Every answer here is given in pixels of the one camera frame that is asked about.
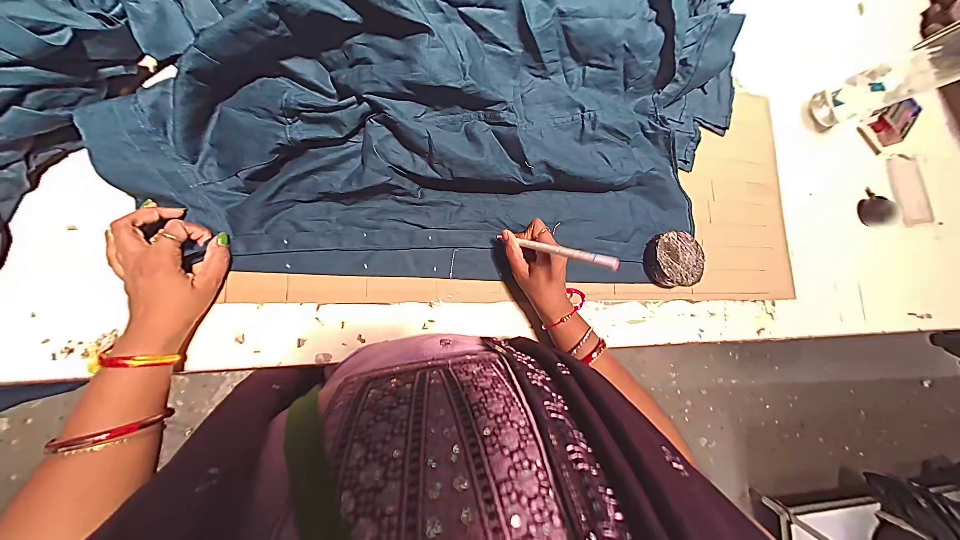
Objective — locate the clear plastic bottle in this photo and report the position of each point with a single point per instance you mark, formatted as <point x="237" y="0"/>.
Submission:
<point x="847" y="101"/>

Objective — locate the person's left forearm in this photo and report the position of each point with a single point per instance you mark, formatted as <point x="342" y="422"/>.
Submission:
<point x="105" y="457"/>

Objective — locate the person's right hand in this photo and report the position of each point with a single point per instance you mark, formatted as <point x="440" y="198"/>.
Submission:
<point x="544" y="289"/>

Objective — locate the person's body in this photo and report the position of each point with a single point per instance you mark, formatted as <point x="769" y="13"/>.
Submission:
<point x="450" y="450"/>

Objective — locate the person's right thumb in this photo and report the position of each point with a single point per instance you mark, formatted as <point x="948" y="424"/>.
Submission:
<point x="515" y="256"/>

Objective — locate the small black round object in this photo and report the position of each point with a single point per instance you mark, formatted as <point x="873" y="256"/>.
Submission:
<point x="876" y="209"/>

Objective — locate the person's right fingers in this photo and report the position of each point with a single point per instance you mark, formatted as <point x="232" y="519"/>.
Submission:
<point x="556" y="262"/>

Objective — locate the small red box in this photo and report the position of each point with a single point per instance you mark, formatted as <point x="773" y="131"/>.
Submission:
<point x="889" y="126"/>

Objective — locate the white and pink marking pen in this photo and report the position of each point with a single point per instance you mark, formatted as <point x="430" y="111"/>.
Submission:
<point x="574" y="253"/>

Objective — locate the person's left hand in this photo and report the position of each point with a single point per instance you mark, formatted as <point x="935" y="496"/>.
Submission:
<point x="161" y="289"/>

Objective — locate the pale translucent rectangular strip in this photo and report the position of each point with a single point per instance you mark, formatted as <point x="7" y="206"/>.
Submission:
<point x="909" y="189"/>

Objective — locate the black plastic bag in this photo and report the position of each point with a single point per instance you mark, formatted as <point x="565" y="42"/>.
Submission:
<point x="911" y="499"/>

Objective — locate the dark brown object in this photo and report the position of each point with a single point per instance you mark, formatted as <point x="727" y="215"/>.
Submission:
<point x="942" y="16"/>

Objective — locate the crumpled blue fabric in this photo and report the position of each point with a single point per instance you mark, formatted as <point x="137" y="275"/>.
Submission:
<point x="45" y="90"/>

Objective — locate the blue fabric garment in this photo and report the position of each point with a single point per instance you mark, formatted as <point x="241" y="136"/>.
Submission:
<point x="450" y="157"/>

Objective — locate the person's left thumb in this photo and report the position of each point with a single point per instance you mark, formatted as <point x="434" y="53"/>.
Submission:
<point x="214" y="262"/>

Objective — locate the person's left fingers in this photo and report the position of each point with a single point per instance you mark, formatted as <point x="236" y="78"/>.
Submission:
<point x="142" y="229"/>

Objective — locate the brown cardboard sheet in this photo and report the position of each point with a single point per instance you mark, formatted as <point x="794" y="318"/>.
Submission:
<point x="750" y="225"/>

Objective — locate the metal frame stand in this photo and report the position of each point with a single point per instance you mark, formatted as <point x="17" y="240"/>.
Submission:
<point x="780" y="513"/>

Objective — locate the person's right forearm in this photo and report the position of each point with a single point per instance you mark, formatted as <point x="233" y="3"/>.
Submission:
<point x="630" y="382"/>

